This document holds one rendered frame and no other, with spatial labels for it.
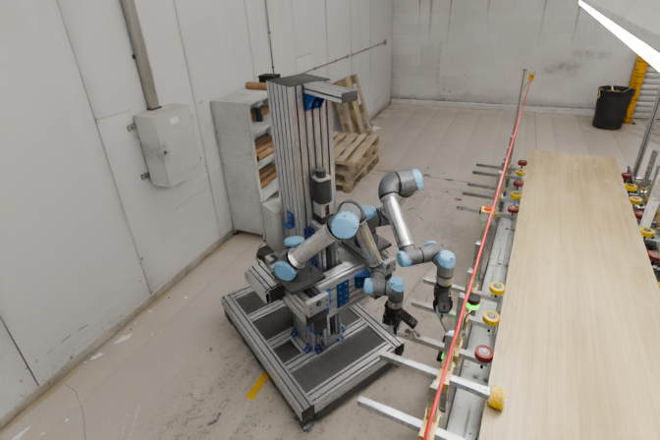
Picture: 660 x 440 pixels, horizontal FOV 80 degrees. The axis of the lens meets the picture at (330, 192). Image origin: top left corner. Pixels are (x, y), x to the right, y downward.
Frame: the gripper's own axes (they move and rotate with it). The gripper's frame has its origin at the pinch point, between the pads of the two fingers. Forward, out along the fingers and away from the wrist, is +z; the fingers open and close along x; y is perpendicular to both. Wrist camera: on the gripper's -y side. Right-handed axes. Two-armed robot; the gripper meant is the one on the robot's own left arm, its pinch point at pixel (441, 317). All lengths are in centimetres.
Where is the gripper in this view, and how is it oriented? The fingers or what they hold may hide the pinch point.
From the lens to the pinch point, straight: 204.1
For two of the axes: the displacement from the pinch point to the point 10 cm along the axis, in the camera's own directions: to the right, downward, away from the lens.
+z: 0.5, 8.9, 4.5
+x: -9.9, -0.2, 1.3
